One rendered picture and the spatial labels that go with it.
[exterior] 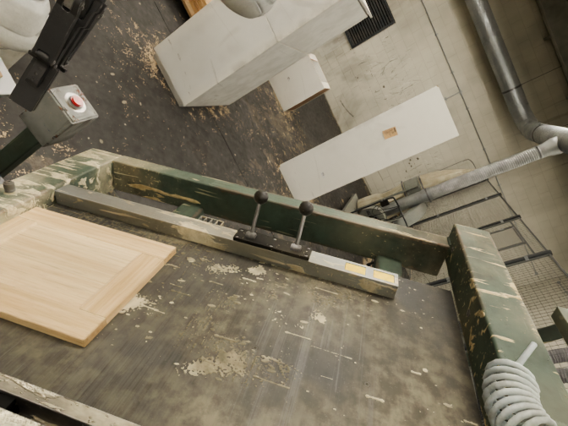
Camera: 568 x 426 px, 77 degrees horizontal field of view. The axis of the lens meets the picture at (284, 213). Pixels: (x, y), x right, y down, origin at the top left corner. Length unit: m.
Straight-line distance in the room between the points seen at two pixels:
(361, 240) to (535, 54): 8.09
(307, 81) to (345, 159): 1.73
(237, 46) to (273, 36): 0.32
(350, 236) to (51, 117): 0.99
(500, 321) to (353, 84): 8.22
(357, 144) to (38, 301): 3.93
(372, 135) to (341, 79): 4.65
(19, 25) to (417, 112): 3.71
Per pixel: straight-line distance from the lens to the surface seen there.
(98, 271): 0.88
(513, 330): 0.84
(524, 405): 0.54
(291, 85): 5.82
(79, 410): 0.60
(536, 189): 9.27
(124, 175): 1.33
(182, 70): 3.47
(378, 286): 0.91
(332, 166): 4.50
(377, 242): 1.12
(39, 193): 1.16
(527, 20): 9.03
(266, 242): 0.92
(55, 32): 0.57
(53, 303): 0.83
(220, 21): 3.32
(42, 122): 1.39
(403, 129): 4.35
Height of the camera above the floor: 1.84
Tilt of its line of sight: 25 degrees down
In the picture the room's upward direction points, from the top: 67 degrees clockwise
